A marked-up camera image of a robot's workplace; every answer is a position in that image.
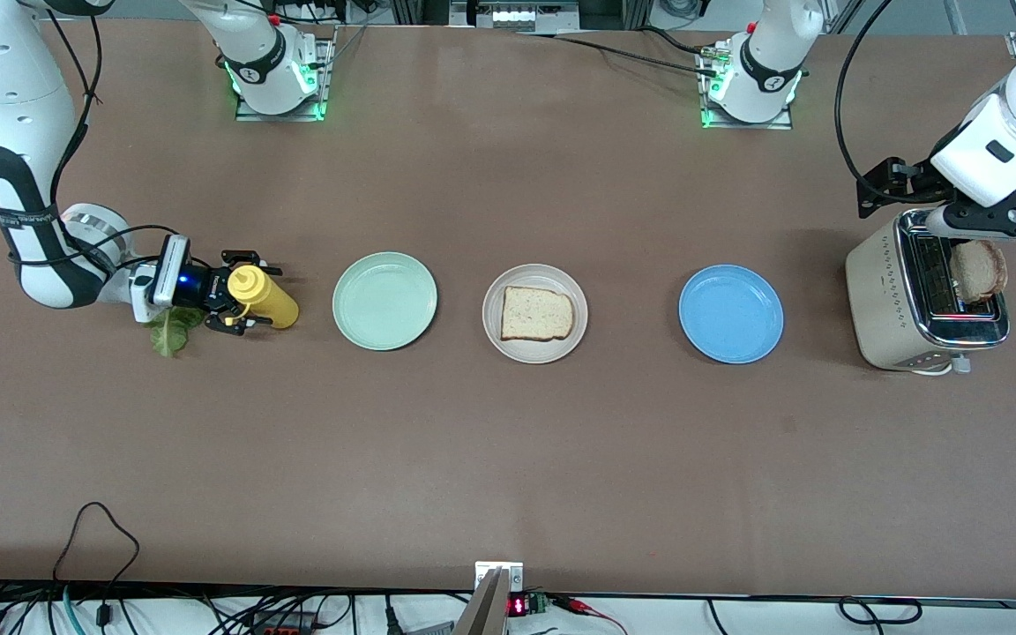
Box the thin black looped cable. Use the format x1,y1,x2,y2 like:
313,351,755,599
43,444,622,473
54,502,140,629

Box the red wire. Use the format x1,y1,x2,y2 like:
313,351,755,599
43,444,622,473
557,596,628,635

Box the yellow mustard squeeze bottle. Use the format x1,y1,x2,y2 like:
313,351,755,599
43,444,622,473
226,263,300,331

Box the grey equipment box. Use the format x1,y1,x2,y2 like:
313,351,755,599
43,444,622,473
451,0,579,29

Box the light green plate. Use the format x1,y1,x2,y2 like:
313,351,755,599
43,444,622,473
332,252,438,352

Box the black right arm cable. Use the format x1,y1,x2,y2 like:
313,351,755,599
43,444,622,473
5,0,196,270

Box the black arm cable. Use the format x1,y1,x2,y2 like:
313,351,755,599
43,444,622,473
5,0,196,270
834,0,915,202

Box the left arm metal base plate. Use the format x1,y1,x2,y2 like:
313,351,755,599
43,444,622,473
698,44,796,131

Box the beige plate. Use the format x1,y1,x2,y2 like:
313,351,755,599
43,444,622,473
482,264,589,365

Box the beige chrome toaster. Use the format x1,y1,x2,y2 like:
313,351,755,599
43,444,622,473
845,208,1012,377

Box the black cable across table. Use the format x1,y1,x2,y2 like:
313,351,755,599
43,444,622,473
517,26,725,80

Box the brown bread slice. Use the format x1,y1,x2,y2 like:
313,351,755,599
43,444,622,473
952,240,1009,306
500,286,576,342

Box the green lettuce leaf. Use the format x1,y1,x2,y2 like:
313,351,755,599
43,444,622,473
145,304,207,359

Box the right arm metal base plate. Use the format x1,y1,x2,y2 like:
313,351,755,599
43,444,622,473
235,25,338,123

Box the blue plate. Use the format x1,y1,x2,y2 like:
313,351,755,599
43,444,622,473
678,265,785,365

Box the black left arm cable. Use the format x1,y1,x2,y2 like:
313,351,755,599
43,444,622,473
834,0,915,202

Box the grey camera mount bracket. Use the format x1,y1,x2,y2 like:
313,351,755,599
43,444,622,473
453,562,525,635

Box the black coiled cable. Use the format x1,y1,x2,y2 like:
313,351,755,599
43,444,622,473
839,597,923,625

